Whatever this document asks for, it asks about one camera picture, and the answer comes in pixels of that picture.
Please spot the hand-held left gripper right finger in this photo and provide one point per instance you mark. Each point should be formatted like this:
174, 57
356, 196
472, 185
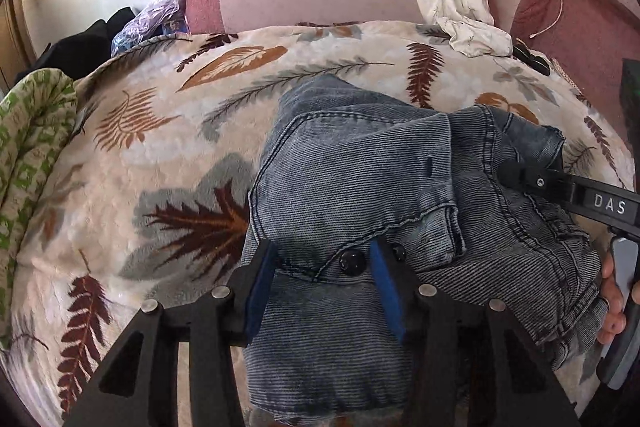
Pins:
387, 292

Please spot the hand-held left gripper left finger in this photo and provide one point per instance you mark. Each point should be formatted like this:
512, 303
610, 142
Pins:
260, 292

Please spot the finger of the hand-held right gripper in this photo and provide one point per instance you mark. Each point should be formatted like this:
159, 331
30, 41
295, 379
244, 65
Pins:
535, 182

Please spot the blue denim pants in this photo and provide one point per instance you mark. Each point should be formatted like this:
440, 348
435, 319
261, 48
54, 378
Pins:
350, 157

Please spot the person's right hand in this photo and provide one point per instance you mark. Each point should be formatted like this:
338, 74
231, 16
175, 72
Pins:
612, 322

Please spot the small black object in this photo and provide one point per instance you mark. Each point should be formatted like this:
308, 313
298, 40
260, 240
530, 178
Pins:
531, 57

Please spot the cream leaf-print blanket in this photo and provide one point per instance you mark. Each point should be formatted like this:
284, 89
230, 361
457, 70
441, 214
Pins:
150, 132

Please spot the green patterned quilt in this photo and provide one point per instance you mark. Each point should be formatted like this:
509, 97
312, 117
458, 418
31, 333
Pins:
30, 147

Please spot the blue printed packet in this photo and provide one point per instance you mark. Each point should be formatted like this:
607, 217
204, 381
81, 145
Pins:
175, 27

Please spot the black clothing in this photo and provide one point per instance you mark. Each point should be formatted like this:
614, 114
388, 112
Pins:
80, 42

